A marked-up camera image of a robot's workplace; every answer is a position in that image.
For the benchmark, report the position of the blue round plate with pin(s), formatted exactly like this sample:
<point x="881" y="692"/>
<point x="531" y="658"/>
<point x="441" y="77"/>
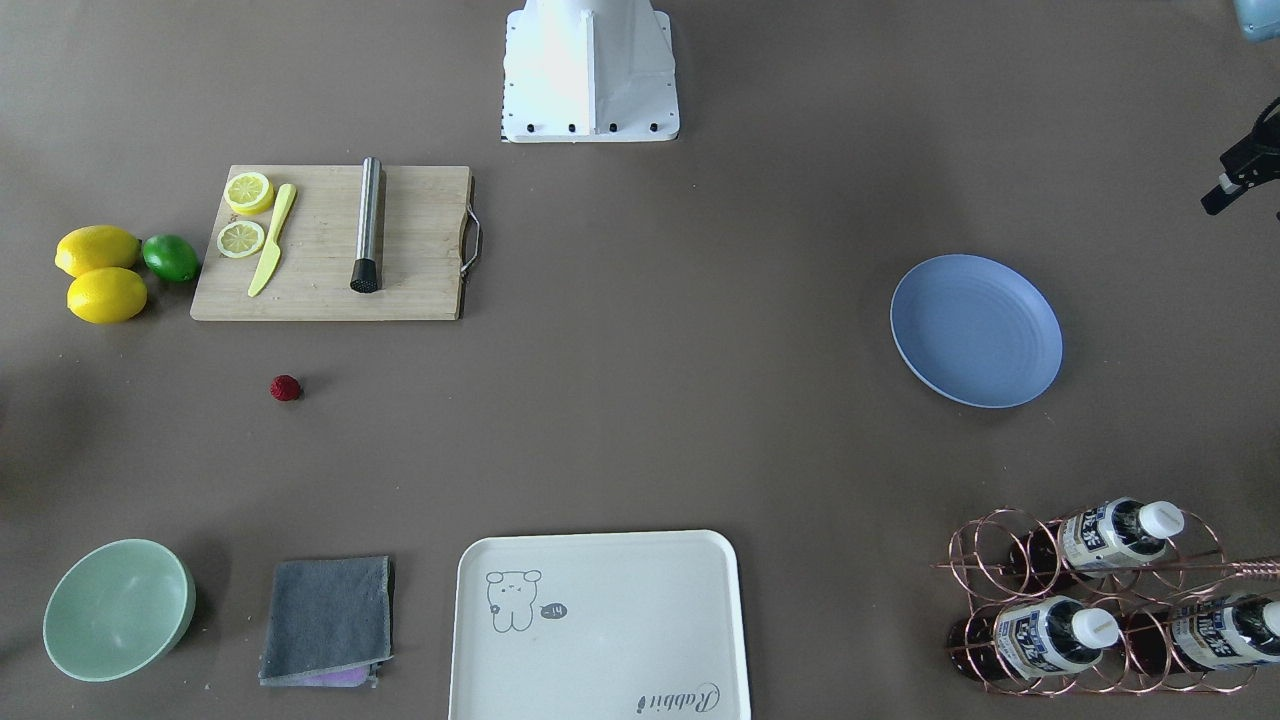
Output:
<point x="976" y="331"/>

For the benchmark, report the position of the whole yellow lemon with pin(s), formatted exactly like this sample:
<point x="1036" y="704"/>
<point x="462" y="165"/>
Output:
<point x="107" y="295"/>
<point x="96" y="247"/>

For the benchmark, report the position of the yellow plastic knife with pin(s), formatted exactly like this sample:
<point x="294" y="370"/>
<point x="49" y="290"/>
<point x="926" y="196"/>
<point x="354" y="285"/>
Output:
<point x="271" y="253"/>

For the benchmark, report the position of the cream rectangular tray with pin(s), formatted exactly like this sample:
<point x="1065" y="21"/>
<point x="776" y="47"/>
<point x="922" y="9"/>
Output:
<point x="634" y="625"/>

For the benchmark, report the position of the green ceramic bowl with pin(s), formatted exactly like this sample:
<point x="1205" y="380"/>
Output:
<point x="118" y="609"/>

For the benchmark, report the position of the white camera mast base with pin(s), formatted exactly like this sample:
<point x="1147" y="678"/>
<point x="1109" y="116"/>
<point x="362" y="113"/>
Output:
<point x="589" y="72"/>

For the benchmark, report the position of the lemon half slice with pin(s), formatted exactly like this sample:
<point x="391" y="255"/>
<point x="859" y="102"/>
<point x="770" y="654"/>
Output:
<point x="240" y="239"/>
<point x="249" y="194"/>

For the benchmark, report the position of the dark drink bottle white cap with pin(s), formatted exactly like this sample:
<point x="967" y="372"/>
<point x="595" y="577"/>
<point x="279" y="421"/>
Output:
<point x="1119" y="534"/>

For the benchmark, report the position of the copper wire bottle rack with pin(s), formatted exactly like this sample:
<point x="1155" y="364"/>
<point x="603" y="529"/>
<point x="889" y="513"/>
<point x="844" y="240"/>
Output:
<point x="1197" y="569"/>

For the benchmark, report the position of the steel muddler black tip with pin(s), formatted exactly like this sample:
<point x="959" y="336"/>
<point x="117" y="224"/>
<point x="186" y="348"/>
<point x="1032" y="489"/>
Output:
<point x="366" y="275"/>

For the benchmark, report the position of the wooden cutting board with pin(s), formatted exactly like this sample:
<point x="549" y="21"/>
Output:
<point x="422" y="248"/>

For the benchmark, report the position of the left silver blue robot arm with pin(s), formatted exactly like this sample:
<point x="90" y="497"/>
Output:
<point x="1258" y="20"/>

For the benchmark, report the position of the grey folded cloth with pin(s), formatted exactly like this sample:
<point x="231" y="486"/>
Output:
<point x="329" y="623"/>

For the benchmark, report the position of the green lime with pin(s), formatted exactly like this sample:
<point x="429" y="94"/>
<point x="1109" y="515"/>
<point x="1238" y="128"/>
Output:
<point x="170" y="258"/>

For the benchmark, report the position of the red strawberry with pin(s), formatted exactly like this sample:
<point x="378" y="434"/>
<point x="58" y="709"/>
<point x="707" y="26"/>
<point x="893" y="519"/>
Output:
<point x="285" y="388"/>

